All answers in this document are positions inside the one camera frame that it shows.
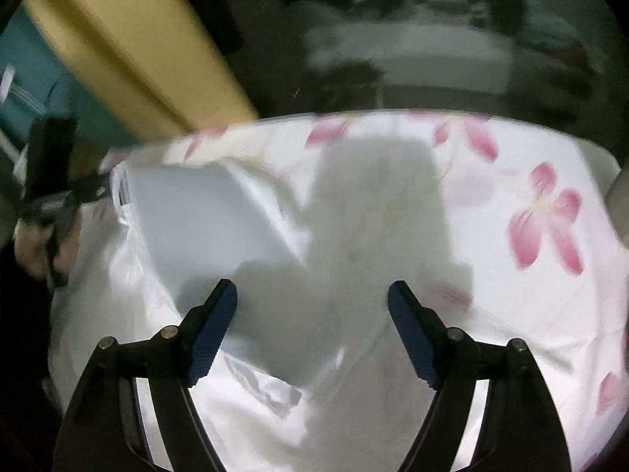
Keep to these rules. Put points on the person's left hand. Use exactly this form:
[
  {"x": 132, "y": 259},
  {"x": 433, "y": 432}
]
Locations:
[{"x": 32, "y": 253}]

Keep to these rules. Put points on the white satin garment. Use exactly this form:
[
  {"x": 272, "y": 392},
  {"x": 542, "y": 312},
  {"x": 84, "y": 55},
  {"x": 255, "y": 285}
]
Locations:
[{"x": 196, "y": 216}]

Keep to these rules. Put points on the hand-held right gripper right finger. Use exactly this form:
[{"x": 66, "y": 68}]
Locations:
[{"x": 412, "y": 339}]

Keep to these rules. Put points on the pink floral bed sheet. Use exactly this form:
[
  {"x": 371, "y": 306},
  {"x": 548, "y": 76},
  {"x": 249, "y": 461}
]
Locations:
[{"x": 540, "y": 216}]

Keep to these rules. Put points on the glass sliding door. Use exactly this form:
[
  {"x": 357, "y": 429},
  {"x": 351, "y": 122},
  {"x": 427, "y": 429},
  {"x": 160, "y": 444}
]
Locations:
[{"x": 417, "y": 49}]

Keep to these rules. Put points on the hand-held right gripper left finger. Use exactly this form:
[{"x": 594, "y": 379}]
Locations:
[{"x": 216, "y": 334}]

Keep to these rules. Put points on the yellow curtain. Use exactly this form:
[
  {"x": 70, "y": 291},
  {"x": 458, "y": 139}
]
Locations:
[{"x": 123, "y": 44}]

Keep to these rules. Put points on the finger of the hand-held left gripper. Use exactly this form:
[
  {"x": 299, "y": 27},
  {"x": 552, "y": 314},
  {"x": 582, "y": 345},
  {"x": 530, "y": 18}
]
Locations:
[{"x": 93, "y": 189}]

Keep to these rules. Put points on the black door frame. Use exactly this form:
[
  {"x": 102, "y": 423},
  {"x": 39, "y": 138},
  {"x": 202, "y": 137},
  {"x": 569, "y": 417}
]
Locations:
[{"x": 211, "y": 5}]

